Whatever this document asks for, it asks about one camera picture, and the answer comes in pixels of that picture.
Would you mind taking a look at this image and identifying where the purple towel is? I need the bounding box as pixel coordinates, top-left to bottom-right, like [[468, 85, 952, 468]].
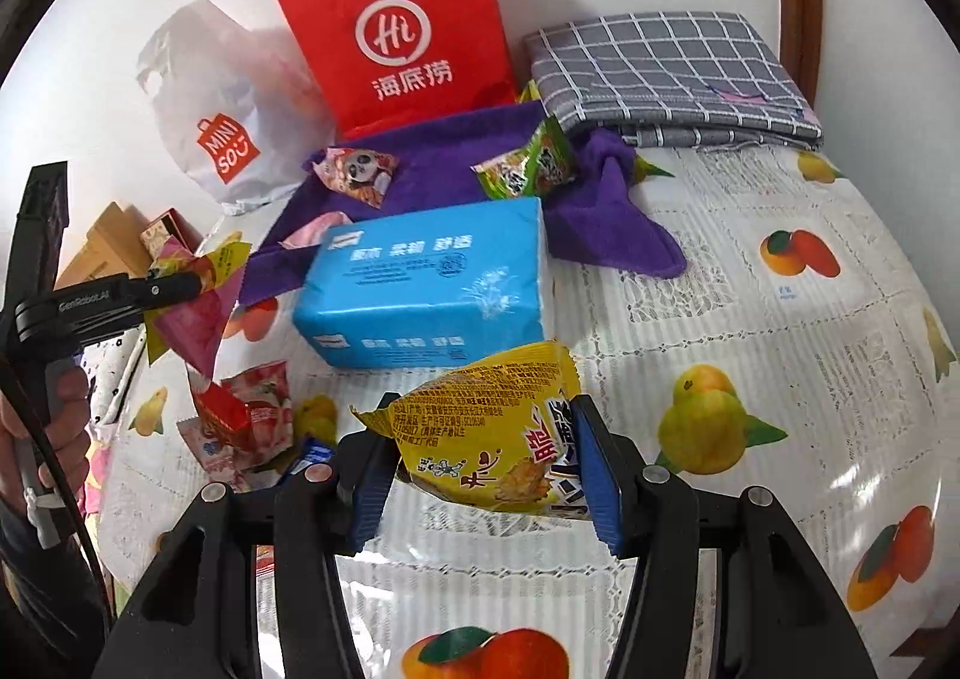
[[239, 103, 686, 305]]

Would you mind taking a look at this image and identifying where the pink yellow snack packet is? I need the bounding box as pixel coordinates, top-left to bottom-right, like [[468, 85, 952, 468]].
[[145, 230, 252, 378]]

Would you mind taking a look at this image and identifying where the red Haidilao paper bag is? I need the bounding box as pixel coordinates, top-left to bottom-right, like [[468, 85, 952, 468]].
[[278, 0, 516, 140]]

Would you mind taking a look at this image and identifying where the pink long candy packet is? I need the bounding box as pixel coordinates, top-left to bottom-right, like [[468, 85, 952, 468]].
[[178, 417, 251, 494]]

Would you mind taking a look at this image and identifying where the red snack packet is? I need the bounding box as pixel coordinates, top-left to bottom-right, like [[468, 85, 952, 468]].
[[187, 360, 293, 471]]

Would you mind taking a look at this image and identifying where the panda print snack packet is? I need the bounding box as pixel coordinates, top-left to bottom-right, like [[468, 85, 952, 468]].
[[313, 146, 398, 209]]

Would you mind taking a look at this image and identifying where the pink white triangular snack packet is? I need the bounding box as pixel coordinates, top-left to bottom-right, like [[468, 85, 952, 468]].
[[280, 211, 352, 250]]

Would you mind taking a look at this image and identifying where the blue tissue pack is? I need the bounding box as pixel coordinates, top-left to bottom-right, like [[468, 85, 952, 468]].
[[293, 198, 555, 370]]

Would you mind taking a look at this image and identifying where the white Miniso plastic bag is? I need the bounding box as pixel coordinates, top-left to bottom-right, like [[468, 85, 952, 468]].
[[137, 0, 337, 216]]

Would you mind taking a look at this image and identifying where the left hand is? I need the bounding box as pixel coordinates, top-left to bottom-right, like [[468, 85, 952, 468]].
[[0, 365, 91, 516]]

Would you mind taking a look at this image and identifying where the blue snack packet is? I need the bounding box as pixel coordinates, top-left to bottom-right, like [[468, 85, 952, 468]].
[[288, 435, 335, 476]]

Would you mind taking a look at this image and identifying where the green snack packet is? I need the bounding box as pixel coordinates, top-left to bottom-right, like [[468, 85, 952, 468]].
[[472, 115, 578, 200]]

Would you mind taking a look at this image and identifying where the black cable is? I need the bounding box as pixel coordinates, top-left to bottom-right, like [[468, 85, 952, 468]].
[[0, 347, 114, 635]]

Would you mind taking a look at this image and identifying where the grey checked folded cloth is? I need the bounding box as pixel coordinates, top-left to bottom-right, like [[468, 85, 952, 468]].
[[524, 11, 823, 149]]

